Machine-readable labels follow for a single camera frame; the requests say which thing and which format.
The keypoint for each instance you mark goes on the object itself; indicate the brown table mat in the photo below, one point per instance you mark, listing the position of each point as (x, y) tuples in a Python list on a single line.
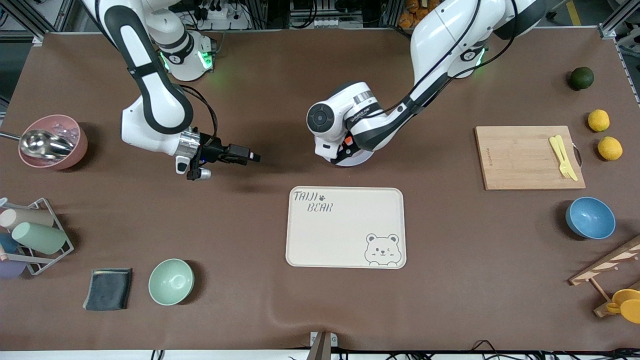
[(450, 300)]

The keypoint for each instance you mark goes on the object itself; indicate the yellow plastic fork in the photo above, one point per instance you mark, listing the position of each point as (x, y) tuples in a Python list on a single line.
[(561, 160)]

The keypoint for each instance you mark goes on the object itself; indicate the light green bowl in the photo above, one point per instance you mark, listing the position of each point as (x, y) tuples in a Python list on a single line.
[(171, 282)]

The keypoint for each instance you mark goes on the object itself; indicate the beige cup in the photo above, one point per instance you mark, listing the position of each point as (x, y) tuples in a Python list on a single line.
[(30, 218)]

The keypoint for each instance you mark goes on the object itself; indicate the dark green avocado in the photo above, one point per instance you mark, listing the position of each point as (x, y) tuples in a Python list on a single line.
[(582, 78)]

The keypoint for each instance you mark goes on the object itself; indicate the pink bowl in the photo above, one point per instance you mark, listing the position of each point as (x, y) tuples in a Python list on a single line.
[(82, 144)]

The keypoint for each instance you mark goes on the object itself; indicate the white round plate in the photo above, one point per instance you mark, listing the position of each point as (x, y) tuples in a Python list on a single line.
[(357, 161)]

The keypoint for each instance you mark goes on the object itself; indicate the dark grey folded cloth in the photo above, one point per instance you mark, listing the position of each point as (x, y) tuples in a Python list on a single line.
[(107, 290)]

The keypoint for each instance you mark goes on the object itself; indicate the yellow mug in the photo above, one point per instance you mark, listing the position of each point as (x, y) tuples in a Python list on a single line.
[(629, 305)]

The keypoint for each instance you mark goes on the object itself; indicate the metal scoop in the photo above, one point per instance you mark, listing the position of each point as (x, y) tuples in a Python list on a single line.
[(42, 144)]

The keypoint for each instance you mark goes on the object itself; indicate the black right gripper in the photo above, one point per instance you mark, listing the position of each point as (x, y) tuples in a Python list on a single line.
[(214, 149)]

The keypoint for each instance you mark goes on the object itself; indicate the yellow plastic knife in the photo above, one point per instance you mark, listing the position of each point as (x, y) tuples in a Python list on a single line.
[(569, 162)]

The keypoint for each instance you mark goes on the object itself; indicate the blue bowl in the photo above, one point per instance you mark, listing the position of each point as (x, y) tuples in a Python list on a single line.
[(591, 218)]

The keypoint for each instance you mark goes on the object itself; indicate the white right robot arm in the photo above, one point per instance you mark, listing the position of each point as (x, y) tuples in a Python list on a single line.
[(155, 100)]

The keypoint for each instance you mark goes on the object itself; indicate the light green cup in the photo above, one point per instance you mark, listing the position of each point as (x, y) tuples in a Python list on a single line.
[(40, 238)]

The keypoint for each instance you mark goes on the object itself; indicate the wooden cutting board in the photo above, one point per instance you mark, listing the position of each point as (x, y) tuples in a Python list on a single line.
[(515, 160)]

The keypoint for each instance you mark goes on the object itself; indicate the cream bear print tray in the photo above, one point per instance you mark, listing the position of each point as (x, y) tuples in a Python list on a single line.
[(345, 235)]

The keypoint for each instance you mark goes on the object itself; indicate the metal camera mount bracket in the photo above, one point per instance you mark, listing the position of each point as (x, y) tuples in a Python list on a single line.
[(321, 345)]

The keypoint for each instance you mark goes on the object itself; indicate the white power strip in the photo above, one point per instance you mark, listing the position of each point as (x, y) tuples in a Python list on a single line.
[(222, 17)]

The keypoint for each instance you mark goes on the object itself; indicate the blue cup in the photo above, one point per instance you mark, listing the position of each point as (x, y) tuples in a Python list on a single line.
[(7, 242)]

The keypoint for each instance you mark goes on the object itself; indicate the wooden mug rack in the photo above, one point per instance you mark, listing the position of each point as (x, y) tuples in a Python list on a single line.
[(607, 262)]

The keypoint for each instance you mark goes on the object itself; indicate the pile of orange snack packs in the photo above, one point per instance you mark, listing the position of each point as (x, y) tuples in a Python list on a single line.
[(407, 15)]

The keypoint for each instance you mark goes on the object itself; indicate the purple cup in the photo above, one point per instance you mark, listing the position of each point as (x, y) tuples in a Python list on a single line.
[(10, 269)]

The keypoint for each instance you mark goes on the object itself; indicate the yellow lemon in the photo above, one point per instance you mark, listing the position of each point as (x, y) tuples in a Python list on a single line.
[(598, 120), (610, 148)]

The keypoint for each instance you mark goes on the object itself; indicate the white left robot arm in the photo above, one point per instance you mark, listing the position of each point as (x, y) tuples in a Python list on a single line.
[(440, 40)]

